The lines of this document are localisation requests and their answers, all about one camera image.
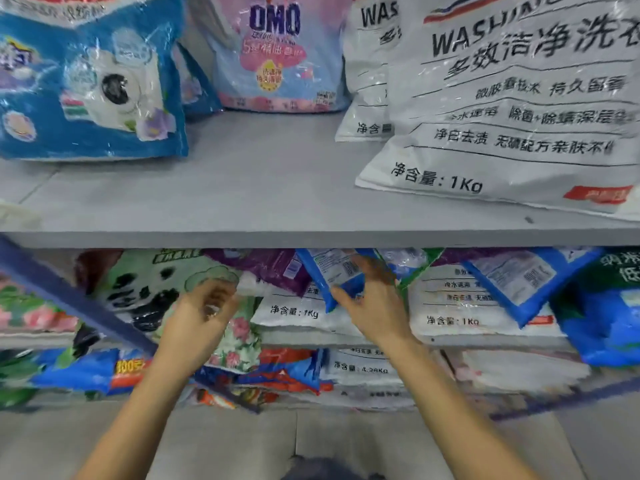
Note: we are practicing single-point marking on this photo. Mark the person's left hand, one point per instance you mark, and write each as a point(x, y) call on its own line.
point(195, 334)

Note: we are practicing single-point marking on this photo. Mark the person's right hand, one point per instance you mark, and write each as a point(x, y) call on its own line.
point(382, 314)

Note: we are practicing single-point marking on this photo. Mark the green white Ariel bag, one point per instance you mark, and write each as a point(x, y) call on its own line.
point(415, 264)

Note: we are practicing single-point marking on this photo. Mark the panda pale green bag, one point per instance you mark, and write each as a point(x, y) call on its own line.
point(150, 279)

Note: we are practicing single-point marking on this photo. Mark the small dark purple detergent bag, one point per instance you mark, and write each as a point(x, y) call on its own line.
point(270, 269)

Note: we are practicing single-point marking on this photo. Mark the green leaf-print detergent bag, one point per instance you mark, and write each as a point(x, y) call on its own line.
point(75, 344)

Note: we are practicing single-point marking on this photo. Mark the grey blue-framed shelf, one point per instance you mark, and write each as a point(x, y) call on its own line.
point(250, 194)

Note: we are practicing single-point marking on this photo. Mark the pink floral detergent bag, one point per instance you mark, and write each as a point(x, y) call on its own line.
point(35, 309)

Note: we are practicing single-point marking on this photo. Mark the blue white detergent bag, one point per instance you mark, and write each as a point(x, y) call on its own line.
point(75, 119)
point(197, 89)

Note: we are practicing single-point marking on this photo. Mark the pink flower-print detergent bag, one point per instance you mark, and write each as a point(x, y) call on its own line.
point(280, 69)

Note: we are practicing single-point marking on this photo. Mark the person's right forearm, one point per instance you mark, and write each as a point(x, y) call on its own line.
point(460, 419)

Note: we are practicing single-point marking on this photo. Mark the person's left forearm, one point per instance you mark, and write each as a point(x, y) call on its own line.
point(135, 424)

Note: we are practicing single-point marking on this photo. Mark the person's blue jeans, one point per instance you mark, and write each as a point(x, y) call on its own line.
point(330, 469)

